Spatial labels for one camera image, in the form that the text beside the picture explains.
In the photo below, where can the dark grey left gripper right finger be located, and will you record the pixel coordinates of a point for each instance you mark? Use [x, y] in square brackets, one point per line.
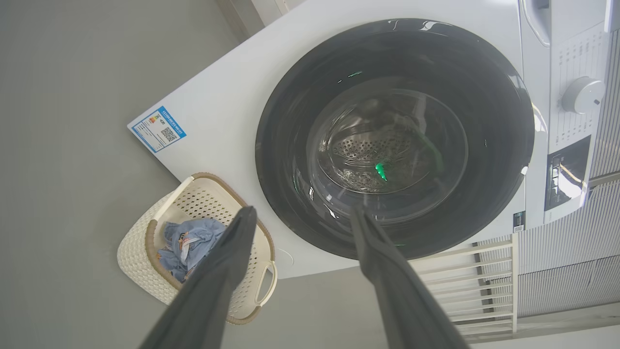
[402, 300]

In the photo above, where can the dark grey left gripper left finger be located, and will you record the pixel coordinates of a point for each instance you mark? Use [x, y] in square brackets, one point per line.
[213, 291]

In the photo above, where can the blue patterned garment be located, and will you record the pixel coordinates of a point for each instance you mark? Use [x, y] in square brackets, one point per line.
[208, 230]

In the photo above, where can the black round glass washer door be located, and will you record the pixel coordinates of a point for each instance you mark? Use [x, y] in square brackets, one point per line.
[290, 121]

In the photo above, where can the stainless steel washer drum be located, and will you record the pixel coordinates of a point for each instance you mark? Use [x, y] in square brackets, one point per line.
[368, 145]

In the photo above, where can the white front-load washing machine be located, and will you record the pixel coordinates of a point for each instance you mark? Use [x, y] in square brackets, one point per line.
[218, 97]

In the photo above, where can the black washer display panel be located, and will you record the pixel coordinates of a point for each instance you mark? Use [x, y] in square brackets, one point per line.
[566, 174]

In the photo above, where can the cream perforated laundry basket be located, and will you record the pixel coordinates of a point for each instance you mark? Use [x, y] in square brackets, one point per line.
[140, 261]

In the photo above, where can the round white filter cover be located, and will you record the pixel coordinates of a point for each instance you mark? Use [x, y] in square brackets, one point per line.
[286, 257]

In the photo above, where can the white railing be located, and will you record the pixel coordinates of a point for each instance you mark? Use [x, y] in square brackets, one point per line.
[514, 271]

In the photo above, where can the small dark barcode sticker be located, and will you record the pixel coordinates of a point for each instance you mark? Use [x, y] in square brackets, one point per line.
[519, 222]

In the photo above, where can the blue energy label sticker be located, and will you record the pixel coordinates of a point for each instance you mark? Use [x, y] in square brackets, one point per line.
[159, 129]

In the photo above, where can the white round control knob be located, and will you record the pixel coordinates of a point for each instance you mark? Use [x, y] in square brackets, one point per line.
[582, 95]

